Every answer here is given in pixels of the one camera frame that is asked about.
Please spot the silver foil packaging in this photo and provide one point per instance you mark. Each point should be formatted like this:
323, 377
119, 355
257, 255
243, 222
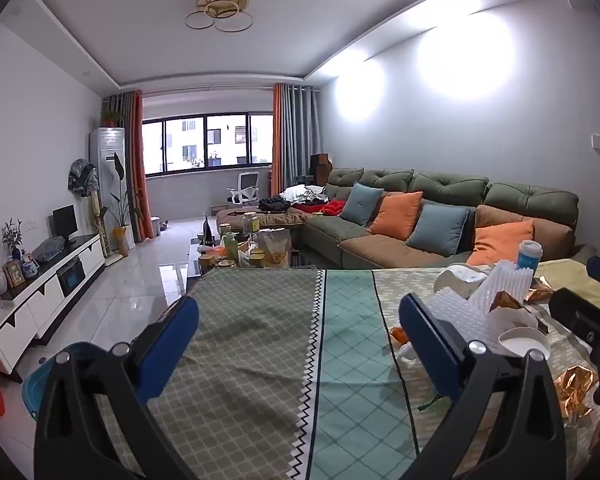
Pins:
307, 194

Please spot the orange cushion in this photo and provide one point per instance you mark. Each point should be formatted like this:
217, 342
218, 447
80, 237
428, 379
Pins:
395, 215
500, 242

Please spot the black framed window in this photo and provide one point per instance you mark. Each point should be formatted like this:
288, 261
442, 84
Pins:
207, 142

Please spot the red cloth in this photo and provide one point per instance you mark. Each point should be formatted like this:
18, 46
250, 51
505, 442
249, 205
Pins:
325, 207

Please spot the small plant in blue vase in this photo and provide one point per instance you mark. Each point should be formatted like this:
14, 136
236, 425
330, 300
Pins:
12, 235

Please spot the black bag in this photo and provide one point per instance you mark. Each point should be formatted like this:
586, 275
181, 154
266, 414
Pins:
275, 203

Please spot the blue patterned cover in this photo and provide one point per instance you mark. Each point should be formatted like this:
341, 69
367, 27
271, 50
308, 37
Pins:
49, 250

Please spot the white foam fruit net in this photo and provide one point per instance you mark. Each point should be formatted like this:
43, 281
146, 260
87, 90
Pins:
460, 315
500, 285

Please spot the patterned green tablecloth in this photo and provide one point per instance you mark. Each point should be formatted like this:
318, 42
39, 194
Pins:
260, 320

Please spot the white printed paper cup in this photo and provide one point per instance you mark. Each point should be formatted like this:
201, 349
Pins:
460, 280

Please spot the blue white plastic cup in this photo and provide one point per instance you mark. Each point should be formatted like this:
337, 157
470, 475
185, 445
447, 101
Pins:
529, 257

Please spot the white tissue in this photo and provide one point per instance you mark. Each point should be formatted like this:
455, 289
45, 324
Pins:
517, 317

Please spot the blue plastic trash bin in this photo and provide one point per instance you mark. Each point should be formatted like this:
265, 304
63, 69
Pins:
32, 385

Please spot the small white stool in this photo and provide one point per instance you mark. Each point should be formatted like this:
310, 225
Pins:
155, 224

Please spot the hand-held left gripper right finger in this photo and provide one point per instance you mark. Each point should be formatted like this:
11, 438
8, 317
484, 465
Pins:
427, 345

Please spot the brown wooden cabinet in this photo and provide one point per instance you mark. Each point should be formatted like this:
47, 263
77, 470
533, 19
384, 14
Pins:
321, 167

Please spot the green sofa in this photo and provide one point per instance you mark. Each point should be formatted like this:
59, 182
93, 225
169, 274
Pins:
450, 185

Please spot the small potted plant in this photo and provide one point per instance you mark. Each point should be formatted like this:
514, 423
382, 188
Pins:
111, 119

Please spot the black upright tablet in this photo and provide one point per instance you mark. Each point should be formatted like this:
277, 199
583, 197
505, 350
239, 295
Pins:
208, 232

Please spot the leafy plant in yellow pot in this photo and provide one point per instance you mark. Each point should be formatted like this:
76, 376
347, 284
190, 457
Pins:
122, 210

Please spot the white standing air conditioner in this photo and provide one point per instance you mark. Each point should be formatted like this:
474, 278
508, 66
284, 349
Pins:
105, 160

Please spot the picture frame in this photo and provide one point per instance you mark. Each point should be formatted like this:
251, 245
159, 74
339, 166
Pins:
14, 274

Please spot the gold foil wrapper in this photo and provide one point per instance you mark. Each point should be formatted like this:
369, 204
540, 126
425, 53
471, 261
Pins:
580, 392
517, 297

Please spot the blue cushion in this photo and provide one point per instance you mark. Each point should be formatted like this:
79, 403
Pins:
439, 230
361, 203

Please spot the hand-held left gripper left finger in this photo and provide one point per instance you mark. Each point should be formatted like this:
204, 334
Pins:
172, 345

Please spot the gold tin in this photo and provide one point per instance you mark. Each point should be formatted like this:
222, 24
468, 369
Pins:
207, 263

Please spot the cloth-covered standing fan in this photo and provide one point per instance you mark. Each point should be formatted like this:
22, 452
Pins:
82, 175

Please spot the blue white porcelain bowl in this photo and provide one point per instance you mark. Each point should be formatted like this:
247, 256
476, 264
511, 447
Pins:
30, 267

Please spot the black glass coffee table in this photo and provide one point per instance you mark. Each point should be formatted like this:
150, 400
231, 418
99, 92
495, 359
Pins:
305, 258

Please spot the white paper bowl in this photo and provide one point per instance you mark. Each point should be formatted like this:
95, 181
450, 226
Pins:
524, 344

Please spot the green bottle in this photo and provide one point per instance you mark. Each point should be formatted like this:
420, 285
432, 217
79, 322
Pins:
230, 247

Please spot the beige paper snack bag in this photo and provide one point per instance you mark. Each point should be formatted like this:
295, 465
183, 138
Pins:
274, 247

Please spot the brown ottoman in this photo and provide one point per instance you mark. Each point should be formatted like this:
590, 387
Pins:
275, 220

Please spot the black monitor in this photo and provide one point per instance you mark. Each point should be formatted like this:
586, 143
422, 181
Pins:
64, 220

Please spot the white TV cabinet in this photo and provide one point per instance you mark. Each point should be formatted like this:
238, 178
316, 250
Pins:
40, 285

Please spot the white office chair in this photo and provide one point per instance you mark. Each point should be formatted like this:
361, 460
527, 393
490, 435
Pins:
245, 187

